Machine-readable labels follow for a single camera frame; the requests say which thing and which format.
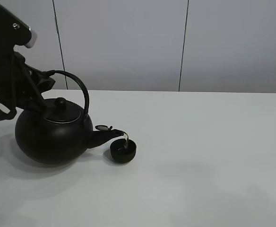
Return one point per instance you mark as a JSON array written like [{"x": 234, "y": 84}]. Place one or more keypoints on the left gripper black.
[{"x": 22, "y": 85}]

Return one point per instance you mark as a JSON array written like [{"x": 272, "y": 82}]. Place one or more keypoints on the black round teapot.
[{"x": 62, "y": 131}]

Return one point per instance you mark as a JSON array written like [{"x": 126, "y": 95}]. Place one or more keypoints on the small black teacup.
[{"x": 123, "y": 151}]

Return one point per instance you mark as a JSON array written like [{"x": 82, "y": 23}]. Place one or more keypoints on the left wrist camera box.
[{"x": 14, "y": 31}]

